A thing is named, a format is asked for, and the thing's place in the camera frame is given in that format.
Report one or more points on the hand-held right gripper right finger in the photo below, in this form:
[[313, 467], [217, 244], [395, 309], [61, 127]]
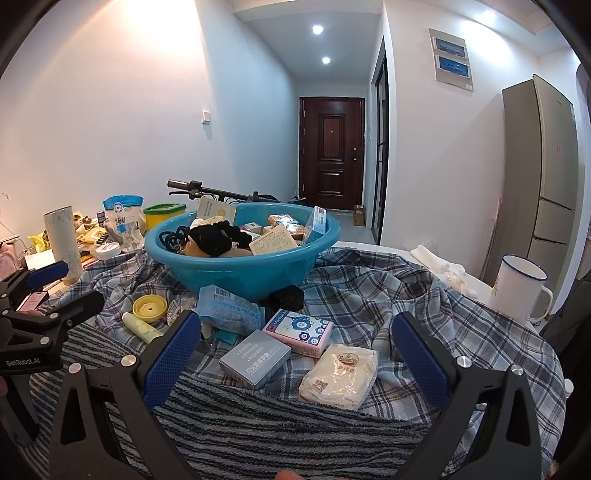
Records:
[[418, 360]]

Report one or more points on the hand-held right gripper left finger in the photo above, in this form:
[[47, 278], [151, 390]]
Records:
[[173, 360]]

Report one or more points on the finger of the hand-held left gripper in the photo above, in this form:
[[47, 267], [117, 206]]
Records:
[[48, 272], [85, 302]]

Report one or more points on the blue plastic basin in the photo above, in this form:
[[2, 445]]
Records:
[[240, 277]]

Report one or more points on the black fluffy knit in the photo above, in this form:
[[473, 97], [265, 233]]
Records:
[[212, 240]]

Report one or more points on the yellow snack bag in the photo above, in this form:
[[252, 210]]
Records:
[[39, 241]]

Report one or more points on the pink compact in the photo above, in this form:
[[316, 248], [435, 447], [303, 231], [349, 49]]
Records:
[[32, 301]]

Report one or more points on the pink plastic case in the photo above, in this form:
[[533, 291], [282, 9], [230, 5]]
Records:
[[9, 263]]

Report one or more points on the pale yellow tube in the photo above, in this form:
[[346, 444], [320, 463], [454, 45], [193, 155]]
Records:
[[141, 327]]

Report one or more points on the white tape roll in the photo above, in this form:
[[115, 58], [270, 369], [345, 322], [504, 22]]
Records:
[[107, 251]]

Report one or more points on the yellow round lid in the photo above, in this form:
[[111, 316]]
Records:
[[150, 308]]

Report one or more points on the yellow cookie packs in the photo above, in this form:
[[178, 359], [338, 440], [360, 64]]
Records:
[[92, 234]]

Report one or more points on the blue plaid shirt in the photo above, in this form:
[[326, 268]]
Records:
[[415, 300]]

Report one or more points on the small dark bottle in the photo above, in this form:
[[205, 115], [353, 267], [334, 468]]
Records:
[[101, 218]]

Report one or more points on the light blue tissue packet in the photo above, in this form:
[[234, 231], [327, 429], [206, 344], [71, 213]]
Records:
[[231, 309]]

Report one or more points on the silver grey box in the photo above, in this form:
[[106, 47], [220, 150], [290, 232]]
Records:
[[254, 360]]

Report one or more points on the blue white powder bag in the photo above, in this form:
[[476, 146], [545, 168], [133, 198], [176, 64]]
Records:
[[122, 217]]

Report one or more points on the white crumpled cloth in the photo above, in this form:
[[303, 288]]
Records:
[[443, 267]]

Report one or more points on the grey striped fleece blanket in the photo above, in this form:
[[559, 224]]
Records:
[[258, 429]]

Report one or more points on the pink flowered box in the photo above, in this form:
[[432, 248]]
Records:
[[300, 331]]

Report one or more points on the white enamel mug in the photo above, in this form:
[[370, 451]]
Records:
[[517, 288]]

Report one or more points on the small black box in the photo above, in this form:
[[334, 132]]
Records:
[[286, 298]]

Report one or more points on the white box yellow circle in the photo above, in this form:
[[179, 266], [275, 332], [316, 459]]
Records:
[[214, 212]]

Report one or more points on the small cardboard box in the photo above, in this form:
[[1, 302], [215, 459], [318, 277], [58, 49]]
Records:
[[359, 215]]

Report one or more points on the clear plastic case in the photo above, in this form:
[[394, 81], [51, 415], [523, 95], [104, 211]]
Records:
[[317, 224]]

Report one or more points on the tan box blue label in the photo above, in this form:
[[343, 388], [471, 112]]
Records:
[[282, 221]]

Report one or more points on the beige refrigerator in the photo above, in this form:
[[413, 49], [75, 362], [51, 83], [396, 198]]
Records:
[[540, 175]]

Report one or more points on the black-framed glass door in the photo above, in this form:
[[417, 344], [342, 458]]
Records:
[[381, 138]]

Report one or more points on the brown entrance door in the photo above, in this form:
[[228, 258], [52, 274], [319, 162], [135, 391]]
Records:
[[330, 152]]

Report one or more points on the grey electrical panel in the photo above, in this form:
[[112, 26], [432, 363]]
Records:
[[450, 60]]

